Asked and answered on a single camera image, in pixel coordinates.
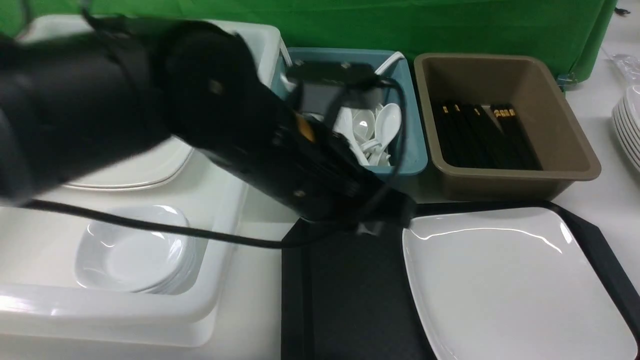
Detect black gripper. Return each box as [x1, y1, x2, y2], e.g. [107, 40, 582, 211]
[210, 111, 416, 228]

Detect large white square plate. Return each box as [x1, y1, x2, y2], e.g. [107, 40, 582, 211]
[402, 207, 639, 360]

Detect white soup spoon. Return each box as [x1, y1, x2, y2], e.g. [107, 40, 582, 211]
[333, 107, 370, 167]

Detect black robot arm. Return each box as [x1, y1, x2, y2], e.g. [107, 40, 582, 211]
[1, 17, 416, 228]

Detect white spoon right in bin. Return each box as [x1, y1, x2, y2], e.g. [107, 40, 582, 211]
[370, 104, 402, 166]

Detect teal plastic bin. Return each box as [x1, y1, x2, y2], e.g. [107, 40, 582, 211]
[270, 47, 428, 186]

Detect long white ladle right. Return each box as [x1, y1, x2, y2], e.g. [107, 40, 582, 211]
[375, 51, 405, 76]

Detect stacked white plates in tub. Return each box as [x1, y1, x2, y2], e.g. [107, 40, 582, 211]
[64, 137, 194, 192]

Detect black serving tray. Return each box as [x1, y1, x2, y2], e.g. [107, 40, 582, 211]
[281, 201, 639, 360]

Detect pile of black chopsticks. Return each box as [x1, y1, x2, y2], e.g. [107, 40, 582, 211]
[430, 101, 543, 171]

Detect brown plastic bin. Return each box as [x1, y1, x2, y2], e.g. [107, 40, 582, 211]
[414, 54, 601, 201]

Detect stacked white bowls in tub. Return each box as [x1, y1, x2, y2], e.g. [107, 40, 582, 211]
[74, 221, 199, 294]

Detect large white plastic tub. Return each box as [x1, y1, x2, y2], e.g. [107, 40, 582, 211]
[0, 14, 282, 348]

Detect green cloth backdrop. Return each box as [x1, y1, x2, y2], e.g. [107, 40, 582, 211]
[0, 0, 619, 85]

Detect stack of plates at right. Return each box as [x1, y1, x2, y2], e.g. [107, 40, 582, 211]
[611, 85, 640, 171]

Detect clear plastic bag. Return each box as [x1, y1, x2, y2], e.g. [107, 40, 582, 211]
[602, 47, 640, 85]

